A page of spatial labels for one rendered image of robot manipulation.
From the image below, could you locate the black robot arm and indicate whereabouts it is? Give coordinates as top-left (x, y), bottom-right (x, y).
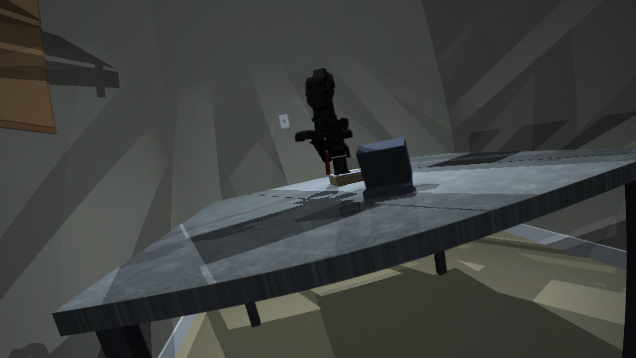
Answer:
top-left (305, 68), bottom-right (351, 175)

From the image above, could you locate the dark red peg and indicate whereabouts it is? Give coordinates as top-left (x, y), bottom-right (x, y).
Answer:
top-left (325, 150), bottom-right (331, 175)

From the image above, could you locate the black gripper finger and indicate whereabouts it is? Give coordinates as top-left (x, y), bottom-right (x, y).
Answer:
top-left (310, 139), bottom-right (327, 162)
top-left (325, 139), bottom-right (340, 162)

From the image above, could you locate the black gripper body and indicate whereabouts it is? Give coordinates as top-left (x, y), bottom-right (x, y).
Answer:
top-left (295, 112), bottom-right (353, 142)

